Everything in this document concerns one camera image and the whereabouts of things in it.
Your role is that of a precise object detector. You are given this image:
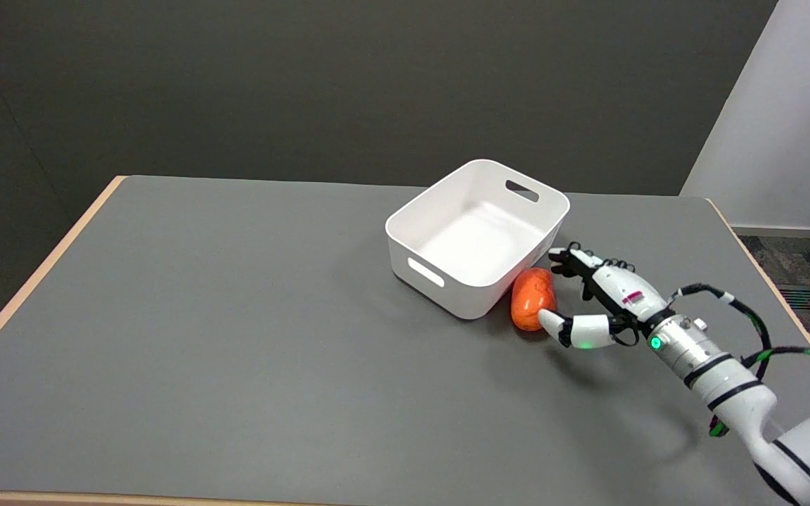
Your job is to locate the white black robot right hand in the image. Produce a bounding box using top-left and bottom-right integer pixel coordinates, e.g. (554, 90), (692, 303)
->
(539, 242), (676, 351)

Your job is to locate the orange mango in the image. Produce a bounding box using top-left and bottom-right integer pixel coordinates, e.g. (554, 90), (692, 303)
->
(511, 267), (558, 332)

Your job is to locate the white plastic storage bin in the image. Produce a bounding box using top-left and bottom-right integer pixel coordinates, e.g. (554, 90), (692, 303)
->
(385, 159), (571, 321)

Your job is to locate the black green braided robot cable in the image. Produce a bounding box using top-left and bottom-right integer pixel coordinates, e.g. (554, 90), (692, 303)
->
(671, 283), (810, 438)

